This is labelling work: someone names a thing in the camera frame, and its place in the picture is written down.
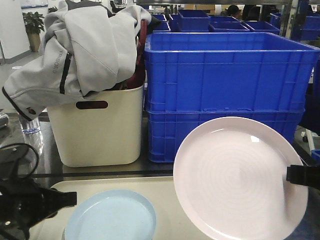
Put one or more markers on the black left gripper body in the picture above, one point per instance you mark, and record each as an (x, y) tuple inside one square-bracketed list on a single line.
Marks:
[(23, 203)]

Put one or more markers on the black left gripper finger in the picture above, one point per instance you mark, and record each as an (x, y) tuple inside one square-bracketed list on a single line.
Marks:
[(64, 199)]

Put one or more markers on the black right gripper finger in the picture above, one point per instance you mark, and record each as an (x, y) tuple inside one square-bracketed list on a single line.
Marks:
[(303, 175)]

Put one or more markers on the light blue plate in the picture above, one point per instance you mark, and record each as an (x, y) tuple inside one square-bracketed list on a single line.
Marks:
[(117, 214)]

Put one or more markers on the pink plate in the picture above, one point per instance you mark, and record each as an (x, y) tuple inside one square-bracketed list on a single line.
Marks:
[(229, 176)]

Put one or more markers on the beige tray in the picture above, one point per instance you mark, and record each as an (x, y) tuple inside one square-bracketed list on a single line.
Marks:
[(172, 222)]

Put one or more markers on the clear water bottle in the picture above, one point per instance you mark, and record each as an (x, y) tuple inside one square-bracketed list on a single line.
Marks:
[(32, 134)]

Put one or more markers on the cream plastic basket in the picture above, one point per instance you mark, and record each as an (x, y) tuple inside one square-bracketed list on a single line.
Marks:
[(100, 132)]

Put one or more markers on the large blue crate lower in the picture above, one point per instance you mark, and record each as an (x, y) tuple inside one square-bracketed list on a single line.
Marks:
[(167, 130)]

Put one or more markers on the large blue crate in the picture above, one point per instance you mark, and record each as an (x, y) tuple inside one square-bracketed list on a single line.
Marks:
[(167, 130), (228, 71)]

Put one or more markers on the large blue crate upper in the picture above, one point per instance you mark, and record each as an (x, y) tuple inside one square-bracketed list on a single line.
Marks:
[(228, 71)]

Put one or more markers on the dark red bag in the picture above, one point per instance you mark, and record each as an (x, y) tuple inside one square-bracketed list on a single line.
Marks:
[(138, 78)]

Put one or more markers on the grey jacket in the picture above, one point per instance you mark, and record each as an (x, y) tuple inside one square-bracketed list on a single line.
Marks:
[(85, 50)]

